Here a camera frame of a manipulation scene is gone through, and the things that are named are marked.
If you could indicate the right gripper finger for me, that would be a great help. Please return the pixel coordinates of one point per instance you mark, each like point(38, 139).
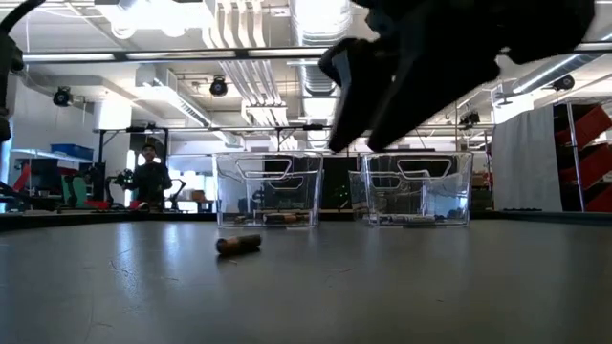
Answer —
point(440, 81)
point(363, 95)

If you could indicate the clear plastic bin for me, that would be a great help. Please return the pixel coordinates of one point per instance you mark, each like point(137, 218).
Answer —
point(459, 200)
point(229, 200)

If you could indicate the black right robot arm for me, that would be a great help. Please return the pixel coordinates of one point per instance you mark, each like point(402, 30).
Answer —
point(550, 28)

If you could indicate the black hanging spotlight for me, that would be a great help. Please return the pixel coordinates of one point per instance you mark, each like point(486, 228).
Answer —
point(564, 82)
point(218, 86)
point(470, 118)
point(62, 97)

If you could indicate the cardboard box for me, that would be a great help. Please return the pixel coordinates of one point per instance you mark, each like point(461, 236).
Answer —
point(479, 178)

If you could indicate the light fabric curtain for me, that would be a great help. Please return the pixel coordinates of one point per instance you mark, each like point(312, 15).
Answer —
point(526, 157)

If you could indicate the white ceiling pipe bundle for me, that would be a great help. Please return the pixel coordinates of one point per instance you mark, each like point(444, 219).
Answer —
point(248, 48)

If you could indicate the white ceiling air unit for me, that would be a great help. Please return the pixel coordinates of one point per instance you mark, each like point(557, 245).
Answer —
point(191, 112)

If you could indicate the red shelf rack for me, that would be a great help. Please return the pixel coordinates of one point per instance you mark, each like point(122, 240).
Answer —
point(593, 162)

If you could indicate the person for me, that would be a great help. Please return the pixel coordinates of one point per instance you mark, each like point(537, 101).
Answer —
point(149, 179)

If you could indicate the blue plastic crate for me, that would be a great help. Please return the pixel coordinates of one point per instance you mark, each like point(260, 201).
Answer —
point(72, 151)

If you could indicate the green chair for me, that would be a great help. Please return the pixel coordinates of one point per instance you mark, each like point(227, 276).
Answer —
point(76, 193)

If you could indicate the white shelf table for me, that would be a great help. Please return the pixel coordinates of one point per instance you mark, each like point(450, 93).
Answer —
point(38, 154)

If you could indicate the silver ribbed air duct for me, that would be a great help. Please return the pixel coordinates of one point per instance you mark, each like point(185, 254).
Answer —
point(311, 24)

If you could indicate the silver smooth air duct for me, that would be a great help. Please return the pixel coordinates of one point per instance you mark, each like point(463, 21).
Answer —
point(550, 76)

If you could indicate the black overhead frame bar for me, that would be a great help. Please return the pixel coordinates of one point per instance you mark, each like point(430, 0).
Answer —
point(241, 52)

